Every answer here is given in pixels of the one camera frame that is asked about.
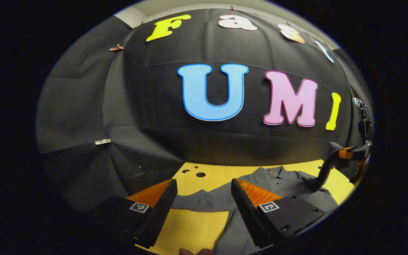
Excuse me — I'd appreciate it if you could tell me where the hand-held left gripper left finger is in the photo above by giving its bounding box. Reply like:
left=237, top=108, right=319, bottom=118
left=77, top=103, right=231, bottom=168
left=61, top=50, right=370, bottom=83
left=92, top=179, right=178, bottom=249

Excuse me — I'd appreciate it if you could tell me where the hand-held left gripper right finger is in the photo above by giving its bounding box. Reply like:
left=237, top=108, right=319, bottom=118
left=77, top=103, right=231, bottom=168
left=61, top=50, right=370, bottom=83
left=231, top=178, right=328, bottom=249

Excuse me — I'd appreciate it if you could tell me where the black backdrop cloth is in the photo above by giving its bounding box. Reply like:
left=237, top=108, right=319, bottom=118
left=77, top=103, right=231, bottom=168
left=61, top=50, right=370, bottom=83
left=36, top=7, right=374, bottom=213

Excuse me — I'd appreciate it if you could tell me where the gray polo shirt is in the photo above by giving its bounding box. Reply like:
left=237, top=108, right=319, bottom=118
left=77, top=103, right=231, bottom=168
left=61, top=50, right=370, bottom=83
left=171, top=142, right=343, bottom=255

